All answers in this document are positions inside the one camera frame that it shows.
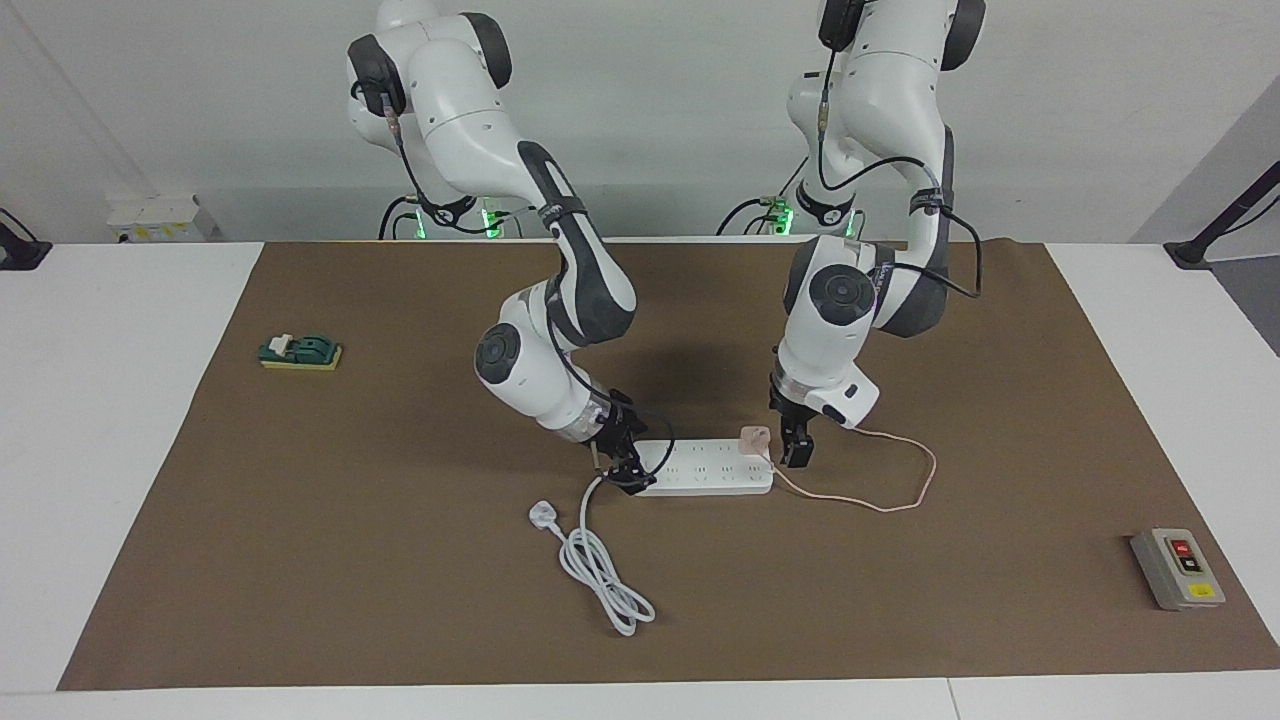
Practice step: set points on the black clamp stand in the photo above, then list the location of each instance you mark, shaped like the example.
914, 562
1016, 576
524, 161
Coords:
20, 255
1190, 253

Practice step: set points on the white power strip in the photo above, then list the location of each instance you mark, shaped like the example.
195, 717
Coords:
710, 470

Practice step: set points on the brown table mat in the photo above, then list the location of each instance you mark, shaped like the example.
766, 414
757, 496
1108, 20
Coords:
400, 550

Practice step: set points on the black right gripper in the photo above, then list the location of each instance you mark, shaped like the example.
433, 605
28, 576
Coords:
618, 430

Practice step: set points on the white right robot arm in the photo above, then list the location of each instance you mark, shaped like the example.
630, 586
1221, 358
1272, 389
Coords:
460, 110

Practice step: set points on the grey push-button switch box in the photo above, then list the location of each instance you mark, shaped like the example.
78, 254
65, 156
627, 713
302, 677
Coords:
1180, 570

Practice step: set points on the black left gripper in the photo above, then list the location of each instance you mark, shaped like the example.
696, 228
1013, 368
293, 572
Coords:
792, 408

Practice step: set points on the white box with yellow labels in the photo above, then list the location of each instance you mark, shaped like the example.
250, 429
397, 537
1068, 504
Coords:
150, 215

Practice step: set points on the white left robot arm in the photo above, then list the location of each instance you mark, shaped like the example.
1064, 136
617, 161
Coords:
870, 290

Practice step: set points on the pink charger adapter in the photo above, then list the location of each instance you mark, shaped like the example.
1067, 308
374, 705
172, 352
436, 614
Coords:
754, 438

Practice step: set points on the green knife switch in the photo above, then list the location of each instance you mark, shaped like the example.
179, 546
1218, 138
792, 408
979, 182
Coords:
310, 350

